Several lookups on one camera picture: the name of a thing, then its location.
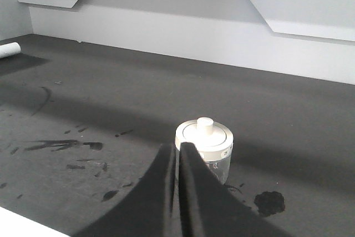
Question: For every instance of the white fume hood back baffle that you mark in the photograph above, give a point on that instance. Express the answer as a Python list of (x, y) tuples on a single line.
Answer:
[(308, 38)]

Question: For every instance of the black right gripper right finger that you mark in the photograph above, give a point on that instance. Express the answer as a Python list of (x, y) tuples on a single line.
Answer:
[(206, 206)]

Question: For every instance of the white fume hood frame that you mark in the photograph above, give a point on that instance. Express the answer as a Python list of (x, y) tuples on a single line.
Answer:
[(13, 224)]

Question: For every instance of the glass jar with white lid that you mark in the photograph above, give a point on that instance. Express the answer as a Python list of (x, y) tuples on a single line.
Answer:
[(213, 141)]

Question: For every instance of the white paper roll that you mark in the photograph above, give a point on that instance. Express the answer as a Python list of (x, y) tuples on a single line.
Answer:
[(9, 49)]

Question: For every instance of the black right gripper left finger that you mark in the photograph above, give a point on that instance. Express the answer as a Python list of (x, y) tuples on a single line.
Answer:
[(147, 209)]

